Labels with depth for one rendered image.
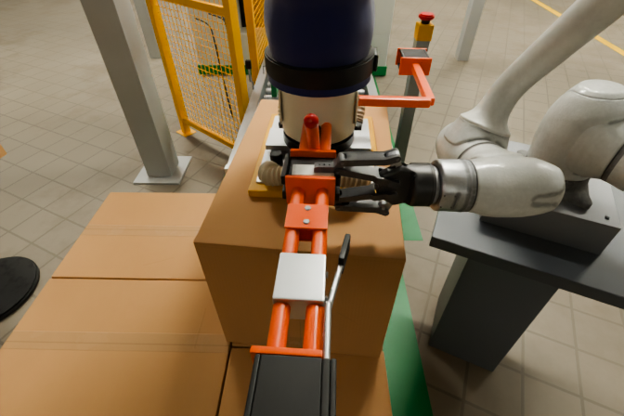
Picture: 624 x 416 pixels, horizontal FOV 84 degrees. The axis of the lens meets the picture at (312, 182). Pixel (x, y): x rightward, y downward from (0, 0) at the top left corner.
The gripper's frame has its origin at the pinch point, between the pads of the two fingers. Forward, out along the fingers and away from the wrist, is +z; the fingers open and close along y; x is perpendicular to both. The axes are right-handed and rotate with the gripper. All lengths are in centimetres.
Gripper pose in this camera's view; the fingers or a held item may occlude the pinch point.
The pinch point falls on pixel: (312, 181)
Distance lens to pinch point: 59.4
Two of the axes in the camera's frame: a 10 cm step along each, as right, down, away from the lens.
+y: -0.1, 7.7, 6.4
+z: -10.0, -0.2, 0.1
